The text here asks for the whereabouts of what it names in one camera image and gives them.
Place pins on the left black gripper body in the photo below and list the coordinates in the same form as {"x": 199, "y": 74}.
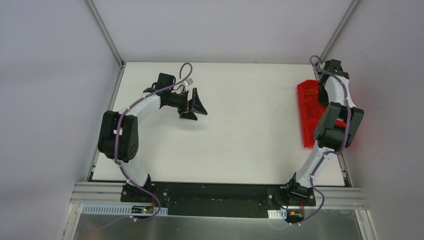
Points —
{"x": 189, "y": 105}

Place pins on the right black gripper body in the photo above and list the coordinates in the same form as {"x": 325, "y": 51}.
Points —
{"x": 322, "y": 96}

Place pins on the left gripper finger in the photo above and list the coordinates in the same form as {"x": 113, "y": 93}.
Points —
{"x": 196, "y": 104}
{"x": 188, "y": 116}

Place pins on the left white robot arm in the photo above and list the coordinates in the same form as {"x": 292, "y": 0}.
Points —
{"x": 119, "y": 131}

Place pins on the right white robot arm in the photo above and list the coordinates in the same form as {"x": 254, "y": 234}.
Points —
{"x": 301, "y": 186}

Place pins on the red plastic bin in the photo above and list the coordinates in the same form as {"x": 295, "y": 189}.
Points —
{"x": 308, "y": 112}

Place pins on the left controller board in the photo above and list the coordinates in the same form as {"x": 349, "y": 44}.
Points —
{"x": 140, "y": 210}

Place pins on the controller board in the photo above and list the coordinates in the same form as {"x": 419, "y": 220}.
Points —
{"x": 140, "y": 210}
{"x": 294, "y": 217}

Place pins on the right controller board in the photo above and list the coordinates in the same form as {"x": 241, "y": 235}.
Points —
{"x": 294, "y": 217}

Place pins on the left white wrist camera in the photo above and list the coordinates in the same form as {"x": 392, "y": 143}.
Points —
{"x": 188, "y": 82}

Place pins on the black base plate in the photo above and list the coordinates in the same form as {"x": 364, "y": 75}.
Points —
{"x": 219, "y": 199}

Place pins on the aluminium frame rail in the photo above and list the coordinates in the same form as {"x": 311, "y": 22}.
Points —
{"x": 340, "y": 198}

